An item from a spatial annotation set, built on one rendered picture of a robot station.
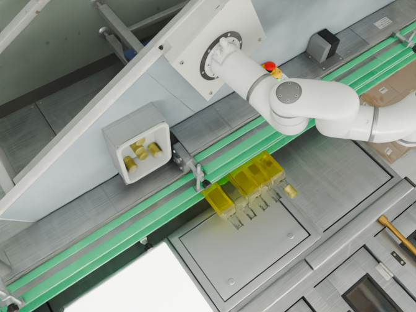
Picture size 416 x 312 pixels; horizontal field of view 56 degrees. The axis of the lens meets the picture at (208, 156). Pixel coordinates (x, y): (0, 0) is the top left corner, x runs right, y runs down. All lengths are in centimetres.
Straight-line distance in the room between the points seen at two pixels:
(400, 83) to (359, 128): 450
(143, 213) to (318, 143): 84
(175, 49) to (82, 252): 70
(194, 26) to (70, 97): 100
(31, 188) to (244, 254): 75
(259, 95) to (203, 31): 21
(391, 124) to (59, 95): 144
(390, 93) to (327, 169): 365
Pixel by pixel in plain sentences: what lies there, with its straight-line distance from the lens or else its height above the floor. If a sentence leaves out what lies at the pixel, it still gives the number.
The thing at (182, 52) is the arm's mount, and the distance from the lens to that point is 101.
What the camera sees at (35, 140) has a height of 30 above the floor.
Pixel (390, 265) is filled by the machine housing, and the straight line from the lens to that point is 164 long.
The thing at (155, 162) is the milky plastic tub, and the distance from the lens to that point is 133.
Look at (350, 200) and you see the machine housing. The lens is 170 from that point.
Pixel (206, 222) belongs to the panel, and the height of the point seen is 102.
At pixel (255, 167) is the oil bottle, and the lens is 144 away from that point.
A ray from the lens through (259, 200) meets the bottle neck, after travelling 140.
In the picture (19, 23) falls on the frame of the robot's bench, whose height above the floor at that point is 20.
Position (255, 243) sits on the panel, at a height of 119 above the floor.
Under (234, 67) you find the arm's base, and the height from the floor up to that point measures 91.
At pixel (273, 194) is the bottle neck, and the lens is 142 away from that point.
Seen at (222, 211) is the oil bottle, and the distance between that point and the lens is 136.
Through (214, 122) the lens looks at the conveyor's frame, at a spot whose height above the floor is 82.
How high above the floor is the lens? 143
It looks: 23 degrees down
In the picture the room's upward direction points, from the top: 140 degrees clockwise
